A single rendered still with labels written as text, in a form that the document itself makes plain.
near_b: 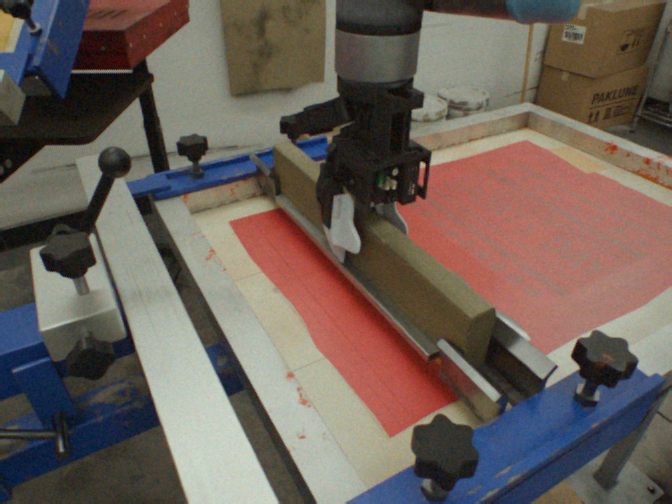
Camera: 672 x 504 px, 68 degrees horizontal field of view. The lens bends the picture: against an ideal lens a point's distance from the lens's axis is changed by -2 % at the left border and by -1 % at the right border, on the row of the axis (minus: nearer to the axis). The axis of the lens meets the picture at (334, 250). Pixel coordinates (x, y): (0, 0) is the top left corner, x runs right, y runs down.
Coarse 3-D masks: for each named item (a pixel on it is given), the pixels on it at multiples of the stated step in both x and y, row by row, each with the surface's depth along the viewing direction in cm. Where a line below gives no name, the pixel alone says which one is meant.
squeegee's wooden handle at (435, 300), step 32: (288, 160) 66; (288, 192) 69; (320, 224) 63; (384, 224) 53; (352, 256) 57; (384, 256) 51; (416, 256) 48; (384, 288) 53; (416, 288) 47; (448, 288) 44; (416, 320) 49; (448, 320) 44; (480, 320) 42; (480, 352) 45
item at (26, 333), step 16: (112, 288) 47; (32, 304) 45; (0, 320) 43; (16, 320) 43; (32, 320) 43; (0, 336) 42; (16, 336) 42; (32, 336) 42; (128, 336) 46; (0, 352) 40; (16, 352) 41; (32, 352) 41; (48, 352) 42; (128, 352) 46; (0, 368) 41; (64, 368) 44; (0, 384) 41; (16, 384) 42; (0, 400) 42
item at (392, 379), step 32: (608, 192) 80; (448, 256) 66; (352, 288) 60; (480, 288) 60; (512, 288) 60; (608, 288) 60; (640, 288) 60; (320, 320) 56; (352, 320) 56; (384, 320) 56; (544, 320) 56; (576, 320) 56; (608, 320) 56; (352, 352) 52; (384, 352) 52; (416, 352) 52; (544, 352) 52; (352, 384) 49; (384, 384) 49; (416, 384) 49; (384, 416) 46; (416, 416) 45
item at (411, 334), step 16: (288, 208) 68; (304, 224) 65; (320, 240) 62; (336, 256) 59; (352, 272) 56; (368, 288) 54; (384, 304) 52; (400, 320) 50; (416, 336) 48; (432, 352) 47
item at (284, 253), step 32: (480, 160) 89; (512, 160) 90; (544, 160) 90; (256, 224) 72; (288, 224) 72; (416, 224) 72; (256, 256) 66; (288, 256) 66; (320, 256) 66; (288, 288) 60; (320, 288) 60
